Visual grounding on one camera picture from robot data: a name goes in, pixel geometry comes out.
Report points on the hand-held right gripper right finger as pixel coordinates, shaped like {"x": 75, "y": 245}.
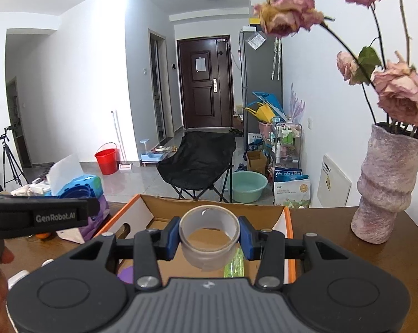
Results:
{"x": 247, "y": 241}

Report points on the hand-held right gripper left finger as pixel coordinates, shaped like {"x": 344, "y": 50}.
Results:
{"x": 170, "y": 241}

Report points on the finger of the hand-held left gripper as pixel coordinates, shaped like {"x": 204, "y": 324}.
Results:
{"x": 56, "y": 203}

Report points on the green spray bottle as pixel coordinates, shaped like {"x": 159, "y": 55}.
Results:
{"x": 234, "y": 267}

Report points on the red orange cardboard box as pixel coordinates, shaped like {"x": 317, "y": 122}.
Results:
{"x": 143, "y": 215}

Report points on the clear tape roll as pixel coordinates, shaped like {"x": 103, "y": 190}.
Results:
{"x": 209, "y": 242}

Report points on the purple ridged lid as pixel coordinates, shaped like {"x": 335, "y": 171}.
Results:
{"x": 126, "y": 274}

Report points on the orange fruit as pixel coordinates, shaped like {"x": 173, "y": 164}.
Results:
{"x": 42, "y": 236}

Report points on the blue tissue pack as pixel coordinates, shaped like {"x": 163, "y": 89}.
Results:
{"x": 77, "y": 180}

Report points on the purple tissue pack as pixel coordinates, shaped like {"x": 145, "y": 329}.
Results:
{"x": 97, "y": 222}

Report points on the small white cap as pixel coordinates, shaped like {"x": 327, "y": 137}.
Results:
{"x": 47, "y": 263}

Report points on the green plastic basin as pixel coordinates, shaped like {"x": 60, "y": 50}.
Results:
{"x": 247, "y": 187}

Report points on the black tripod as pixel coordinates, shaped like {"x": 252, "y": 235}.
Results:
{"x": 9, "y": 159}

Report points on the red bucket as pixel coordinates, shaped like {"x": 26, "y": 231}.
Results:
{"x": 106, "y": 161}

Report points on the blue white litter bags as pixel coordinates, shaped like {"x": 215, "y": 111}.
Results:
{"x": 292, "y": 187}

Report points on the small brown cardboard box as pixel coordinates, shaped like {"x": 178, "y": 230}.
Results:
{"x": 256, "y": 162}

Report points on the white mop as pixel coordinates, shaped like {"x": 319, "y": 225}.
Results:
{"x": 120, "y": 145}

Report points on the black folding chair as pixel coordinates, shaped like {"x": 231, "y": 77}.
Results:
{"x": 198, "y": 159}

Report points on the blue pet feeder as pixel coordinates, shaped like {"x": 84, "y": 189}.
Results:
{"x": 150, "y": 154}

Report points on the blue printed bag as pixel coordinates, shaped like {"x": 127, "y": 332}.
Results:
{"x": 255, "y": 145}

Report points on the white board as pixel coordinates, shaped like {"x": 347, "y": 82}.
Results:
{"x": 334, "y": 182}

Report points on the pink bucket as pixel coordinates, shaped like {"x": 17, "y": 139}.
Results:
{"x": 266, "y": 128}

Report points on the blue yellow plastic toys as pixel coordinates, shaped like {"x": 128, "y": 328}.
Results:
{"x": 264, "y": 107}

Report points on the purple wings decoration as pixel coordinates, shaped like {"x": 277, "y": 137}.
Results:
{"x": 296, "y": 104}

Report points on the pink textured vase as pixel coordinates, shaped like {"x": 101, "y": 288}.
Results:
{"x": 386, "y": 187}

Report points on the grey refrigerator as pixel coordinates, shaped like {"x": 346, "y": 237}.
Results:
{"x": 261, "y": 90}

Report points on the dark brown door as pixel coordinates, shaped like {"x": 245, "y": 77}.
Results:
{"x": 205, "y": 83}

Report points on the clear plastic bag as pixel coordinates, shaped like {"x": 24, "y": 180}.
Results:
{"x": 256, "y": 41}

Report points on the bunch of dried pink roses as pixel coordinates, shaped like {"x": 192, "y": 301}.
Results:
{"x": 399, "y": 90}

